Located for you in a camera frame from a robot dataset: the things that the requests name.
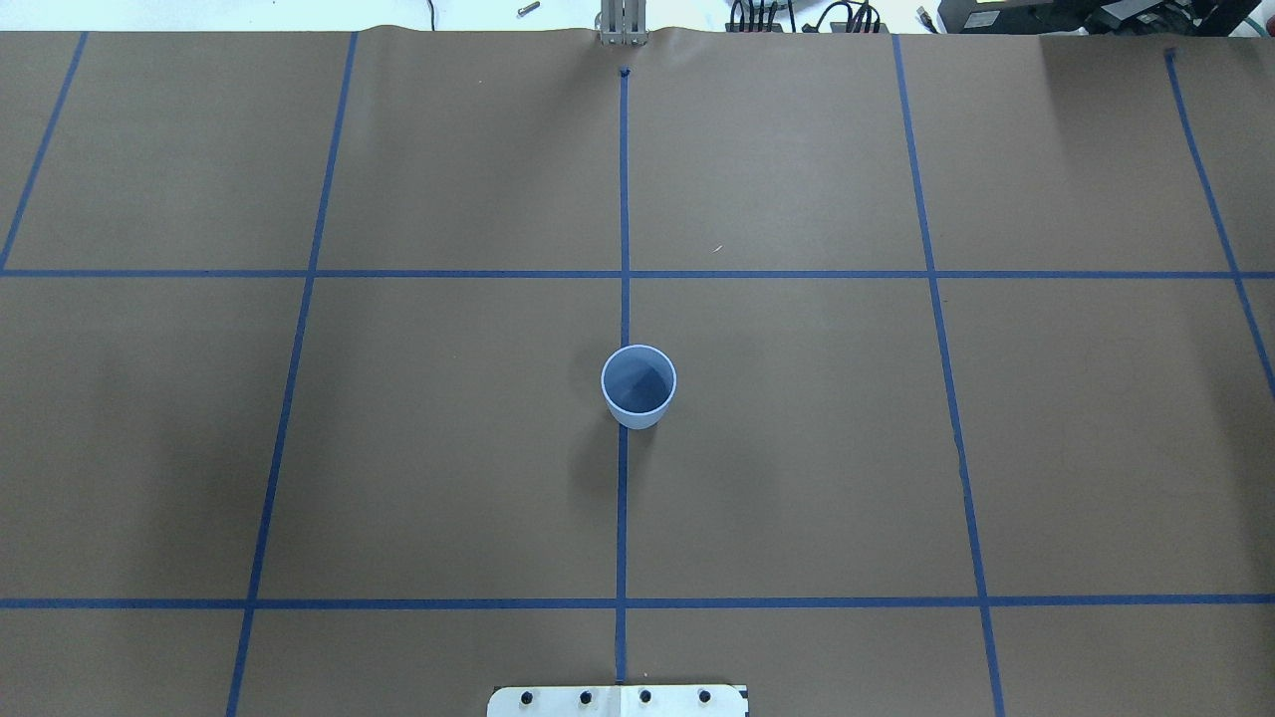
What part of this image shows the light blue plastic cup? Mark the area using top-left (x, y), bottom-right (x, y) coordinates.
top-left (601, 344), bottom-right (678, 430)

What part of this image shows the orange black usb hub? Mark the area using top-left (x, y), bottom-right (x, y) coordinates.
top-left (803, 1), bottom-right (889, 34)
top-left (724, 1), bottom-right (797, 33)

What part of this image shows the black laptop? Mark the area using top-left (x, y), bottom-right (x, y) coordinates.
top-left (937, 1), bottom-right (1261, 37)

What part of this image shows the aluminium frame post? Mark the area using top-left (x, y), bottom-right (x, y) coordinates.
top-left (595, 0), bottom-right (649, 47)

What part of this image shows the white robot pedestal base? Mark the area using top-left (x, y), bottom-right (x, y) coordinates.
top-left (486, 684), bottom-right (750, 716)

